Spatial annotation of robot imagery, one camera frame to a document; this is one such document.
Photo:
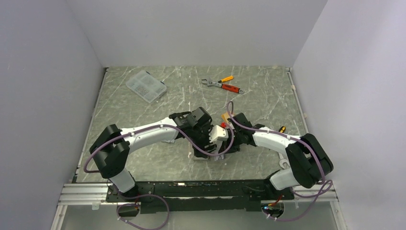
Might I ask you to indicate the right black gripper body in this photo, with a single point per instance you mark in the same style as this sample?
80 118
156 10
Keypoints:
236 141

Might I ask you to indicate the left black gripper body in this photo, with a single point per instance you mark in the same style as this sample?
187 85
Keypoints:
200 138

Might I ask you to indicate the silver credit cards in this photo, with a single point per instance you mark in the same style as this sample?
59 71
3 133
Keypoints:
169 141

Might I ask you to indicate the grey card holder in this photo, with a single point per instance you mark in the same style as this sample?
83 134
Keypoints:
215 157

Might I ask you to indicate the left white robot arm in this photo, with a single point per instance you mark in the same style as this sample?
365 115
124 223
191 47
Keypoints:
112 147

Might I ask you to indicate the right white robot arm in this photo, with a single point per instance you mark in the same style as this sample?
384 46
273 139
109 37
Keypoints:
307 159

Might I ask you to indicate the yellow black screwdriver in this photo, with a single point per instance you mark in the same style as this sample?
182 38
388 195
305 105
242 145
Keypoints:
282 129

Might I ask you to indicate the red adjustable wrench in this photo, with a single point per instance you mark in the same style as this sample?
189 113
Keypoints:
227 87

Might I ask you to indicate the clear plastic organizer box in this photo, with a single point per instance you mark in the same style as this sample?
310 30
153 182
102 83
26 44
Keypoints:
146 86

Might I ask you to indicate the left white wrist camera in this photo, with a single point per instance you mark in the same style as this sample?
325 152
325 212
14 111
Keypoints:
218 133

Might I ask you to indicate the orange handled pliers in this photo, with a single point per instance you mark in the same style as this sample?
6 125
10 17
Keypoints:
219 82

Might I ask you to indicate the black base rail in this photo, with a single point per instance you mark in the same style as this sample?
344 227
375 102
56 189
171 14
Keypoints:
159 196

